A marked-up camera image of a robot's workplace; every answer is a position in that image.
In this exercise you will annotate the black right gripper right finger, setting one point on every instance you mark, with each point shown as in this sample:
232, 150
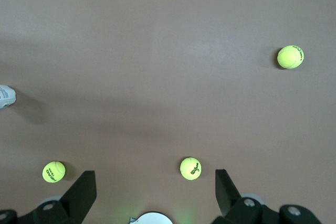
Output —
236, 209

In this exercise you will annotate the yellow Head tennis ball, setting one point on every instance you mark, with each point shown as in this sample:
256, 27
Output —
290, 57
53, 171

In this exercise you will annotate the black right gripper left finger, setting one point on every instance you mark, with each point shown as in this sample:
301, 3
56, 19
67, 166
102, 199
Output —
71, 205

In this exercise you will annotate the yellow Wilson tennis ball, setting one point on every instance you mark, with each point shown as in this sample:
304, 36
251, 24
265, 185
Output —
190, 168

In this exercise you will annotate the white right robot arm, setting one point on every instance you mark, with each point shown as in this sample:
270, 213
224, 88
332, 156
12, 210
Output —
152, 219

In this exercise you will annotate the silver blue tennis ball can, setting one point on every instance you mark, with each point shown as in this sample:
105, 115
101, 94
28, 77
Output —
6, 96

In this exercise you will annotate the brown table mat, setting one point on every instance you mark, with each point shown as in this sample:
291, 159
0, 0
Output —
168, 77

